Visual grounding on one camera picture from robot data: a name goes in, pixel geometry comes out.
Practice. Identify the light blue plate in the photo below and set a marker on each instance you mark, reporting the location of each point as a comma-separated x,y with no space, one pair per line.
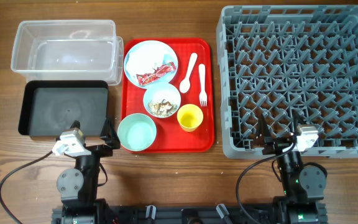
170,56

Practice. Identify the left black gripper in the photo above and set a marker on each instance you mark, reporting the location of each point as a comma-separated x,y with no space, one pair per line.
110,139

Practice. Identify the red snack wrapper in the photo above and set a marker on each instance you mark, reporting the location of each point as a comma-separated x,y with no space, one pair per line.
158,73

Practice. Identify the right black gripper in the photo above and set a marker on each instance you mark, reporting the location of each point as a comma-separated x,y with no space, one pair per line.
263,136

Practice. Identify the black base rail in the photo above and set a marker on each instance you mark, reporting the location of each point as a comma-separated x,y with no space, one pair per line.
263,213

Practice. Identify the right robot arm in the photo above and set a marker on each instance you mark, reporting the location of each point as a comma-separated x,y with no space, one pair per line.
303,183

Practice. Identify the food scraps and rice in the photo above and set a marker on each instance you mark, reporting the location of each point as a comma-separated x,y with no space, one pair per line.
163,108

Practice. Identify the grey dishwasher rack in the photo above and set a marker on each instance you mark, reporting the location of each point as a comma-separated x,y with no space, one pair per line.
285,61

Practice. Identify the yellow plastic cup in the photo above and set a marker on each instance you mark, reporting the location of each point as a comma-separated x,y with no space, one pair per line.
190,117

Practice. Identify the white plastic spoon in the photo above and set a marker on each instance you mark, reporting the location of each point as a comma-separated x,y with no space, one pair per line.
185,83

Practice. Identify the red serving tray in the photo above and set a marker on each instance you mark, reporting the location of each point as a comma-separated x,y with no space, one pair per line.
171,138

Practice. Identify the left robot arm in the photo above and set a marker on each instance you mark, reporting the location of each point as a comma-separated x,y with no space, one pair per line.
78,186

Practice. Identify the light blue small bowl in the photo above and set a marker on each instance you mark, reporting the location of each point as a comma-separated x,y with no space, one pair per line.
159,92

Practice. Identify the black waste tray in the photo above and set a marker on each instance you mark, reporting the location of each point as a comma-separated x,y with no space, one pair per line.
51,107

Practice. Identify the clear plastic waste bin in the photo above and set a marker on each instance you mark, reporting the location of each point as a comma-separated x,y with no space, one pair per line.
68,50

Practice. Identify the white plastic fork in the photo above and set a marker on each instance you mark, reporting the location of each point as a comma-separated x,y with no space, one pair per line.
202,74

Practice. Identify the mint green bowl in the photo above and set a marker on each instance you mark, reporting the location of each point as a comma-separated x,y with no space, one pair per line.
137,132

